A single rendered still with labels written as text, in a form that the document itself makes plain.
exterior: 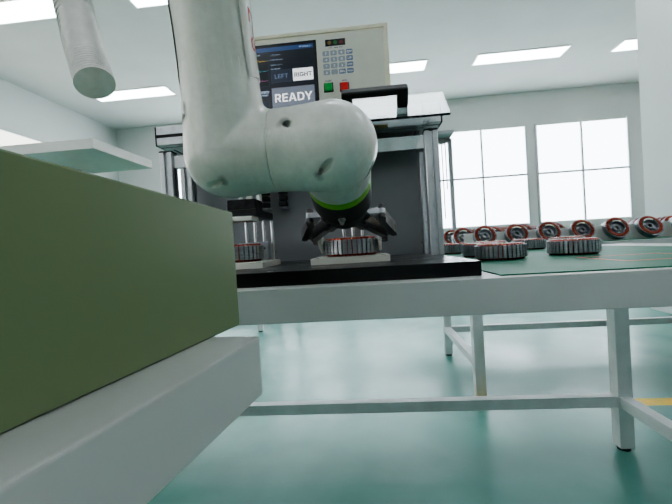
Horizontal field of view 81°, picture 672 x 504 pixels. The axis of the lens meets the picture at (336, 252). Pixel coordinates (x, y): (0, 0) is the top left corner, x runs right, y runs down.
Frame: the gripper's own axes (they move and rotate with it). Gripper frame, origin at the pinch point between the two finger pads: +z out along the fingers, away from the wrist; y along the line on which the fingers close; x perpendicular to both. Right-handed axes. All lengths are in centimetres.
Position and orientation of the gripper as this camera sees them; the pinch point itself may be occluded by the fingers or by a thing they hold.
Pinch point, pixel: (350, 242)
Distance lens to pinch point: 80.5
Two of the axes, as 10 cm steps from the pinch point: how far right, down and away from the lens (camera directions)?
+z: 1.0, 3.2, 9.4
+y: -9.9, 0.6, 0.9
